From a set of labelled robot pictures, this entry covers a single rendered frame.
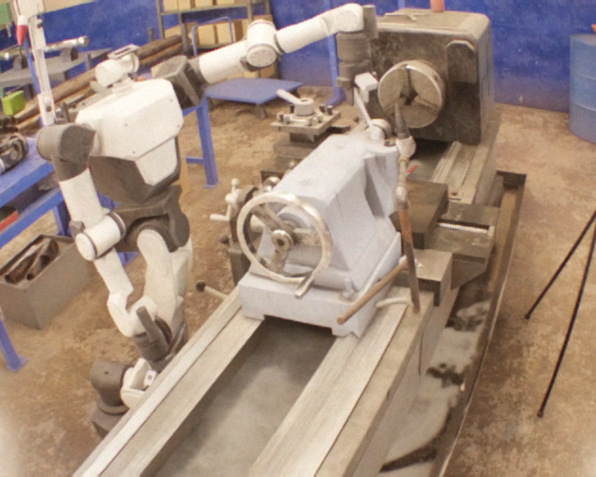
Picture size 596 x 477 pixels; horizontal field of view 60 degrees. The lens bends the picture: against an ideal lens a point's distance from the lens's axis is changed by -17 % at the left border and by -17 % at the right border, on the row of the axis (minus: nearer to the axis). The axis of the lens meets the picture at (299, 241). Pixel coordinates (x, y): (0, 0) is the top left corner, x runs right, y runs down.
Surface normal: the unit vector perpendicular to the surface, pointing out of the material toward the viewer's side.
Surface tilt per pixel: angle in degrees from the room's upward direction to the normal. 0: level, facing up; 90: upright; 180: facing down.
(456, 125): 90
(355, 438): 0
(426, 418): 0
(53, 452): 0
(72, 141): 84
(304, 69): 90
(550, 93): 90
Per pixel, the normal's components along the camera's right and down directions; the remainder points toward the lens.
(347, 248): 0.81, -0.17
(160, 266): -0.23, 0.51
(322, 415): -0.10, -0.86
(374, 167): 0.31, 0.27
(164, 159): 0.79, 0.14
